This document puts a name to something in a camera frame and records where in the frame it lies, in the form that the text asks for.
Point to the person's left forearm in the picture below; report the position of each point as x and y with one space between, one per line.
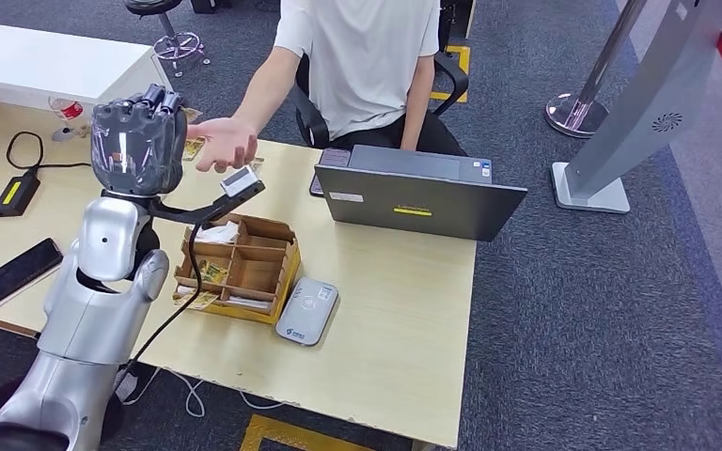
417 106

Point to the cardboard compartment organizer box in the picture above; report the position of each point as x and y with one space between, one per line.
261 267

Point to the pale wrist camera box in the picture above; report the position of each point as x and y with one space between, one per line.
239 182

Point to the grey card reader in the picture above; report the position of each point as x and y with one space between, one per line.
306 311

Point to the black stool chrome base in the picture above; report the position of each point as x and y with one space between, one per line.
175 45

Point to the grey kiosk stand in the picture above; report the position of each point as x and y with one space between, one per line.
647 106

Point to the smartphone beside laptop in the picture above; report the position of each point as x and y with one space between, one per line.
335 157

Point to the person's right forearm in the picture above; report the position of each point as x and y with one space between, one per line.
267 90

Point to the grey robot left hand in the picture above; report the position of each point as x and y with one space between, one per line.
140 146

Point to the yellow floor tape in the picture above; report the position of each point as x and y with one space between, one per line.
274 429
460 53

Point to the black smartphone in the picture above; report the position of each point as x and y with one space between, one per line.
17 274

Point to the black case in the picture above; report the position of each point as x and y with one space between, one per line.
210 5

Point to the yellow room key card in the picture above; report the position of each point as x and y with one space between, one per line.
193 115

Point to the ID card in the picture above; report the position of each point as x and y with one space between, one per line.
257 165

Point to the dark grey laptop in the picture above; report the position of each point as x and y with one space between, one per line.
423 205

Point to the black power brick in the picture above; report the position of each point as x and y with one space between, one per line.
15 194

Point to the white desk cabinet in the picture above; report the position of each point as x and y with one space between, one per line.
43 62

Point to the small grey round dish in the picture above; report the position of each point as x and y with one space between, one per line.
63 134

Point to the yellow card stack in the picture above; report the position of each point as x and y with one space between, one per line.
194 149

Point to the chrome stanchion post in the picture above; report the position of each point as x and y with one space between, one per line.
576 115

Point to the clear bottle red label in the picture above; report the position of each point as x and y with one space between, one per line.
71 110

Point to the black office chair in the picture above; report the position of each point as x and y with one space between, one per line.
454 74

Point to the black camera bracket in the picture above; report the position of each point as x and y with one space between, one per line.
193 211

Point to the person's right hand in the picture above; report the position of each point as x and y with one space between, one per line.
230 143

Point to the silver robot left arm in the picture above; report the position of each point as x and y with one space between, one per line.
93 323

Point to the crumpled white paper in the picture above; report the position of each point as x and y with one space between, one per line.
218 234

